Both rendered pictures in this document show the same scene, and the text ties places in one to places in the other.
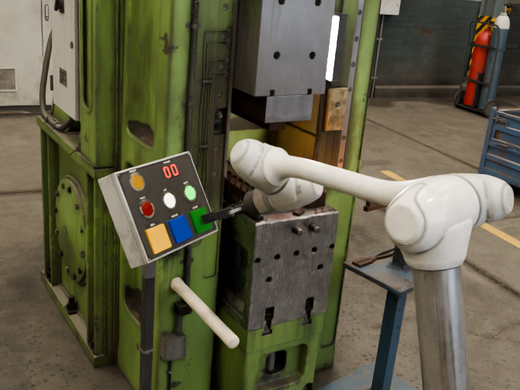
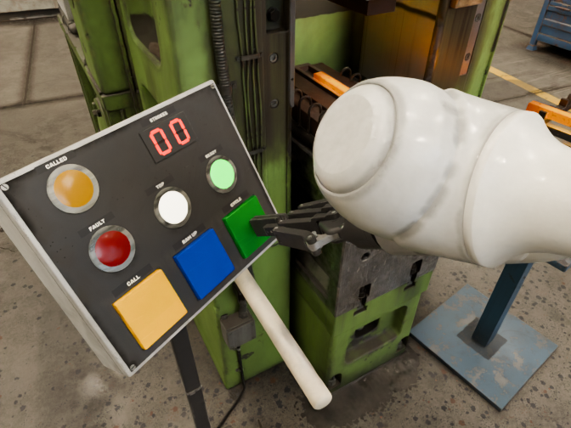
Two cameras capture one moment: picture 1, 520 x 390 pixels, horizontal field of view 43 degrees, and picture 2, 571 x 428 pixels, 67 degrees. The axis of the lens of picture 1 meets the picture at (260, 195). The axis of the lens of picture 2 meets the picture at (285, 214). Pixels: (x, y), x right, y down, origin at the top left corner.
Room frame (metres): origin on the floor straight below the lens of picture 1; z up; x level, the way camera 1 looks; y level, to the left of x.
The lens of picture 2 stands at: (1.45, 0.09, 1.46)
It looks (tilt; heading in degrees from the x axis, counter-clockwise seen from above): 40 degrees down; 4
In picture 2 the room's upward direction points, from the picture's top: straight up
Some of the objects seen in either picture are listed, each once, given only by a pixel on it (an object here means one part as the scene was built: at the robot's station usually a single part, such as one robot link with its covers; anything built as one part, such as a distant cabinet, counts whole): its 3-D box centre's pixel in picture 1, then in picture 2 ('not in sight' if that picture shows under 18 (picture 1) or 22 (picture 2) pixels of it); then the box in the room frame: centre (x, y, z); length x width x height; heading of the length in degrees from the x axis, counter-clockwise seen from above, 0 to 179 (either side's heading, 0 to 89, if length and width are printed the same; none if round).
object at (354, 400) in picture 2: not in sight; (353, 380); (2.28, -0.10, 0.01); 0.58 x 0.39 x 0.01; 123
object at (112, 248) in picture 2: (147, 208); (112, 248); (1.82, 0.33, 1.09); 0.05 x 0.03 x 0.04; 123
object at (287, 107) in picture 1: (258, 96); not in sight; (2.50, 0.04, 1.32); 0.42 x 0.20 x 0.10; 33
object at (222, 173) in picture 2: (189, 193); (222, 174); (1.99, 0.22, 1.09); 0.05 x 0.03 x 0.04; 123
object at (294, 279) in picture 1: (256, 242); (340, 183); (2.53, 0.00, 0.69); 0.56 x 0.38 x 0.45; 33
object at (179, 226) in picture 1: (179, 229); (204, 263); (1.88, 0.24, 1.01); 0.07 x 0.05 x 0.07; 148
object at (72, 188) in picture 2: (136, 182); (73, 188); (1.84, 0.37, 1.16); 0.05 x 0.03 x 0.04; 123
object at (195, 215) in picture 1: (200, 220); (247, 226); (1.96, 0.19, 1.01); 0.07 x 0.05 x 0.07; 148
